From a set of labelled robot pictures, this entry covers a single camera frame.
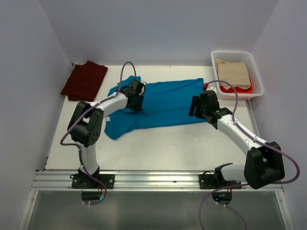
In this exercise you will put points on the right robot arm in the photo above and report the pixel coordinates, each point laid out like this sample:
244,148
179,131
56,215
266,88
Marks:
263,163

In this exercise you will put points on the blue t shirt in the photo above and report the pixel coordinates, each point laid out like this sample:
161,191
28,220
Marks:
165,104

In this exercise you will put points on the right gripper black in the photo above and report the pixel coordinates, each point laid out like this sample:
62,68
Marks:
196,102

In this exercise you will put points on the aluminium mounting rail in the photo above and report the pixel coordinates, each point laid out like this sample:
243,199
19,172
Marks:
144,181

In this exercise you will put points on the white plastic basket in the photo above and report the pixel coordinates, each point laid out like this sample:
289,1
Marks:
239,56

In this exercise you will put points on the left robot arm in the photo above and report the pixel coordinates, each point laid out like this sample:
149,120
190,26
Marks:
86,123

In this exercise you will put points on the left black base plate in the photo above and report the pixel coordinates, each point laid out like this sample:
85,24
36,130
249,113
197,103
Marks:
83,181

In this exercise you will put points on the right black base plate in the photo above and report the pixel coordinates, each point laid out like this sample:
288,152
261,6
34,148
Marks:
208,180

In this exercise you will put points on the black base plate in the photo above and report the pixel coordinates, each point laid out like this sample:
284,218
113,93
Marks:
208,180
83,181

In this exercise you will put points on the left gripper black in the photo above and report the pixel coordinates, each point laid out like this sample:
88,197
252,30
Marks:
138,108

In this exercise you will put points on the red orange t shirt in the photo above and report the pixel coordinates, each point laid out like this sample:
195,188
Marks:
240,84

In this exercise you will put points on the folded maroon t shirt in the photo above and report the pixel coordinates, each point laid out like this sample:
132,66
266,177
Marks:
84,82

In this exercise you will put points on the beige folded t shirt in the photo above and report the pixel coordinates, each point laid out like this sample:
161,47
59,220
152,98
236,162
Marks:
226,69

